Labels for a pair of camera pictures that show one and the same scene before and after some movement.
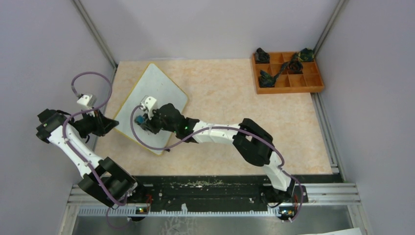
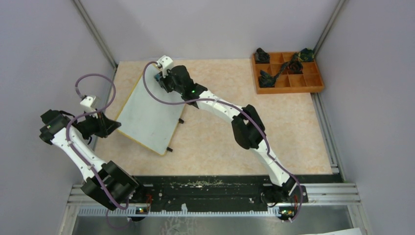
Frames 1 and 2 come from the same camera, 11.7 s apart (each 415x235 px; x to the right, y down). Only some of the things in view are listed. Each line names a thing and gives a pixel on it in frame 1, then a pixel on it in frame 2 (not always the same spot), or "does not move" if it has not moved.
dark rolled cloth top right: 307,55 does not move
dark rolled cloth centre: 295,66 does not move
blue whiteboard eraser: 140,119 to 157,77
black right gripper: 150,123 to 163,82
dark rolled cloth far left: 261,57 does not move
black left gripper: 103,124 does not move
